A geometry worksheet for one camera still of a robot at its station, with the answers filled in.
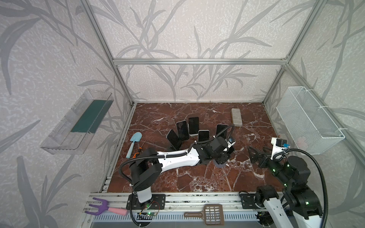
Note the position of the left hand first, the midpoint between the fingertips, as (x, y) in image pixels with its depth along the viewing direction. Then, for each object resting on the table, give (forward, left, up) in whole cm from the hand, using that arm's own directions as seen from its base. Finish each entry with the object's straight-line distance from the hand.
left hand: (226, 151), depth 80 cm
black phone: (-1, -1, +5) cm, 5 cm away
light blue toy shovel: (+16, +59, -13) cm, 62 cm away
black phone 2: (+7, +30, +1) cm, 31 cm away
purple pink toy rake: (-25, +65, -13) cm, 71 cm away
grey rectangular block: (+33, -15, -9) cm, 37 cm away
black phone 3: (+22, +26, -11) cm, 36 cm away
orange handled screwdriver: (+7, +55, -13) cm, 56 cm away
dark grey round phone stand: (-4, +2, -12) cm, 13 cm away
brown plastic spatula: (-28, +9, -12) cm, 32 cm away
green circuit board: (-28, +40, -12) cm, 50 cm away
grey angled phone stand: (+7, +33, -10) cm, 35 cm away
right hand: (-4, -10, +14) cm, 17 cm away
